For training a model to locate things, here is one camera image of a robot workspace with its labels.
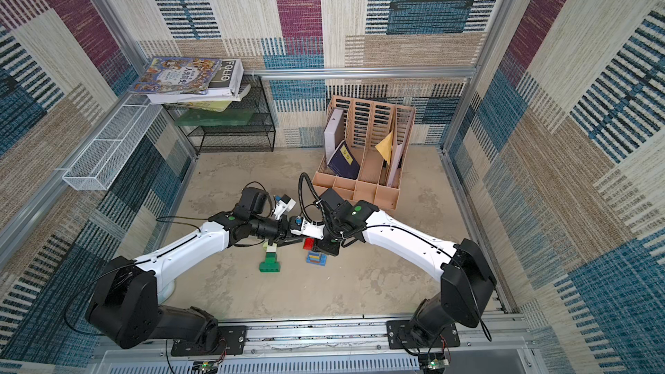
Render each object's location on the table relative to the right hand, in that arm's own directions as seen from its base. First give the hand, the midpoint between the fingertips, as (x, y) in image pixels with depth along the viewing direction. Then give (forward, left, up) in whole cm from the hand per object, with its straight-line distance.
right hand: (315, 239), depth 79 cm
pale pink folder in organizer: (+23, -27, +8) cm, 36 cm away
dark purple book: (+33, -9, -3) cm, 34 cm away
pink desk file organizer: (+52, -24, -5) cm, 57 cm away
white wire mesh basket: (+13, +57, +22) cm, 63 cm away
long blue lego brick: (-3, 0, -8) cm, 8 cm away
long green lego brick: (-4, +16, -11) cm, 20 cm away
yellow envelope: (+27, -23, +12) cm, 37 cm away
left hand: (+1, +3, +2) cm, 3 cm away
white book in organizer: (+39, -4, +7) cm, 40 cm away
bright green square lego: (-1, +16, -11) cm, 20 cm away
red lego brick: (-1, +2, 0) cm, 3 cm away
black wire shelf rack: (+39, +26, +12) cm, 49 cm away
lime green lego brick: (+2, +17, -9) cm, 19 cm away
